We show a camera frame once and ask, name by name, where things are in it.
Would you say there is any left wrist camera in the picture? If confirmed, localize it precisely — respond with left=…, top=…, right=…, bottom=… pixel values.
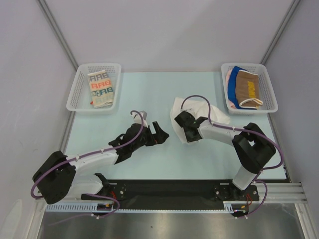
left=134, top=111, right=148, bottom=127

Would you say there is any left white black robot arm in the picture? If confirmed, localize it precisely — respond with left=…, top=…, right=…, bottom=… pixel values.
left=30, top=121, right=169, bottom=205

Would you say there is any white slotted cable duct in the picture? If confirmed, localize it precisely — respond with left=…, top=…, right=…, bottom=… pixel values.
left=45, top=202, right=247, bottom=214

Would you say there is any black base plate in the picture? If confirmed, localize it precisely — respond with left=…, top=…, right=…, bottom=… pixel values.
left=81, top=179, right=259, bottom=211

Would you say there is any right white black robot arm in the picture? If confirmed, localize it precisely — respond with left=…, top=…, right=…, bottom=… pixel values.
left=173, top=111, right=276, bottom=200

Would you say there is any pink towel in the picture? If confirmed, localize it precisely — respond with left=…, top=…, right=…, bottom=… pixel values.
left=225, top=70, right=236, bottom=109

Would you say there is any rabbit print towel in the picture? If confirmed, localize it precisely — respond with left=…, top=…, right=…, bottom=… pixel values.
left=87, top=70, right=114, bottom=108

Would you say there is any right white plastic basket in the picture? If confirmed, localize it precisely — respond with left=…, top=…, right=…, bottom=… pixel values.
left=221, top=63, right=278, bottom=115

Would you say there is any blue towel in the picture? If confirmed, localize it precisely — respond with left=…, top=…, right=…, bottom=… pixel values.
left=227, top=66, right=246, bottom=110

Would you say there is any white towel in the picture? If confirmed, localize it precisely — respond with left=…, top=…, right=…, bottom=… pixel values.
left=170, top=97, right=231, bottom=144

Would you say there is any white plastic basket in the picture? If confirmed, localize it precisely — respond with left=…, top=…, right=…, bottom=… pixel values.
left=221, top=63, right=278, bottom=115
left=66, top=63, right=122, bottom=115

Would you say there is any brown towel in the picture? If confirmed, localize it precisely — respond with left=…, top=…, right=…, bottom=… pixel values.
left=235, top=70, right=264, bottom=110

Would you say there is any left white plastic basket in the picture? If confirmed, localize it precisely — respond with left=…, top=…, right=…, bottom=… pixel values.
left=66, top=63, right=122, bottom=115

